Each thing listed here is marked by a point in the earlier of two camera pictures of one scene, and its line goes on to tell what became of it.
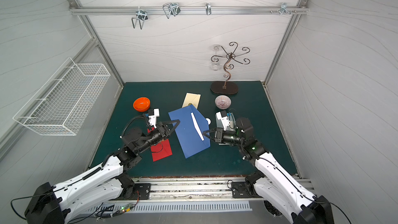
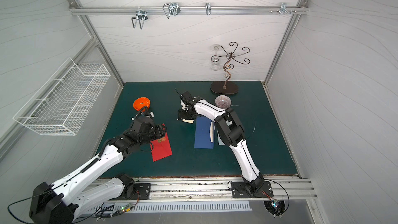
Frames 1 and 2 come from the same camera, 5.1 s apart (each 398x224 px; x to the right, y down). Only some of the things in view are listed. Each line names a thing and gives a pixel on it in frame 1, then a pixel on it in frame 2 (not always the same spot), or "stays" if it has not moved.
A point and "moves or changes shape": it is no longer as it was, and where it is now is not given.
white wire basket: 54,108 stays
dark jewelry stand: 227,87 stays
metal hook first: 141,15 stays
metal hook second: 173,8 stays
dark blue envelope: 190,130 moves or changes shape
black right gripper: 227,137 → 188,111
